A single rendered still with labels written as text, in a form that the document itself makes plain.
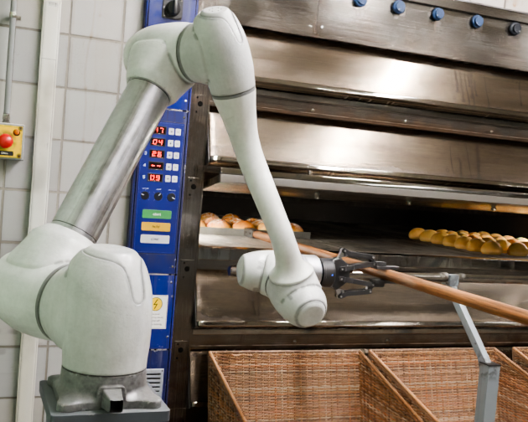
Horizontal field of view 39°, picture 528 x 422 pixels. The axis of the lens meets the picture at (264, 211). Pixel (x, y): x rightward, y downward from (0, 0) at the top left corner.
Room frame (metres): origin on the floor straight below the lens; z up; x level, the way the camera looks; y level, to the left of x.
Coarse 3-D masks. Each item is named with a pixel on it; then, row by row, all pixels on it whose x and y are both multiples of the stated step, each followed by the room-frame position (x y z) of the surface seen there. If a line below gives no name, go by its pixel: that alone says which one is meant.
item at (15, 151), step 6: (0, 126) 2.04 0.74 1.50; (6, 126) 2.04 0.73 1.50; (12, 126) 2.05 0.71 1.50; (18, 126) 2.06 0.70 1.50; (24, 126) 2.07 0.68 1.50; (0, 132) 2.04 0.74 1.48; (6, 132) 2.05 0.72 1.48; (12, 132) 2.05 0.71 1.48; (24, 132) 2.07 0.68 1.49; (18, 138) 2.06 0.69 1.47; (18, 144) 2.06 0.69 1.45; (0, 150) 2.04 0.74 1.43; (6, 150) 2.05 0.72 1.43; (12, 150) 2.05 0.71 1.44; (18, 150) 2.06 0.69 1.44; (0, 156) 2.04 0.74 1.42; (6, 156) 2.05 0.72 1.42; (12, 156) 2.05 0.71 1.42; (18, 156) 2.06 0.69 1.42
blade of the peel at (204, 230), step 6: (204, 228) 2.81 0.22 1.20; (210, 228) 2.82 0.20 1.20; (216, 228) 2.83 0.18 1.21; (222, 228) 2.84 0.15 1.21; (228, 228) 2.85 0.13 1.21; (222, 234) 2.84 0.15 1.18; (228, 234) 2.85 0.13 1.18; (234, 234) 2.86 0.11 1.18; (240, 234) 2.87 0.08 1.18; (294, 234) 2.96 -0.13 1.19; (300, 234) 2.97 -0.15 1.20; (306, 234) 2.98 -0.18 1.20
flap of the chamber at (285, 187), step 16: (224, 176) 2.21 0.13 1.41; (240, 176) 2.23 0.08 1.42; (224, 192) 2.41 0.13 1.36; (240, 192) 2.40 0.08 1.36; (288, 192) 2.39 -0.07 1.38; (304, 192) 2.38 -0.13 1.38; (320, 192) 2.38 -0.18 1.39; (336, 192) 2.37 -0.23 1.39; (352, 192) 2.37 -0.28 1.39; (368, 192) 2.39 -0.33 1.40; (384, 192) 2.41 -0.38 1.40; (400, 192) 2.44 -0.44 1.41; (416, 192) 2.46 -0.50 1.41; (432, 192) 2.49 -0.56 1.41; (464, 208) 2.75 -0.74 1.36; (480, 208) 2.74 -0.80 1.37; (496, 208) 2.74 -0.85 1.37; (512, 208) 2.73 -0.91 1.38
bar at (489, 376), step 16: (352, 272) 2.12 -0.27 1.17; (400, 272) 2.19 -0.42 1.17; (416, 272) 2.21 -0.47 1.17; (432, 272) 2.24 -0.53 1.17; (448, 272) 2.26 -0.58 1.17; (464, 320) 2.17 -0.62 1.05; (480, 352) 2.09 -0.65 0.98; (480, 368) 2.07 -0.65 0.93; (496, 368) 2.05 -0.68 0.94; (480, 384) 2.06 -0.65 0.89; (496, 384) 2.05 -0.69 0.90; (480, 400) 2.05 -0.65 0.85; (496, 400) 2.05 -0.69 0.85; (480, 416) 2.05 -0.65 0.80
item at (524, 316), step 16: (320, 256) 2.28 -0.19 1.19; (368, 272) 2.01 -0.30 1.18; (384, 272) 1.94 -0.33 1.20; (416, 288) 1.81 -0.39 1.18; (432, 288) 1.74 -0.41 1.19; (448, 288) 1.70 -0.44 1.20; (464, 304) 1.64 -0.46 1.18; (480, 304) 1.58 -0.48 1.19; (496, 304) 1.54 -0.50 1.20; (512, 320) 1.50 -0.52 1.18
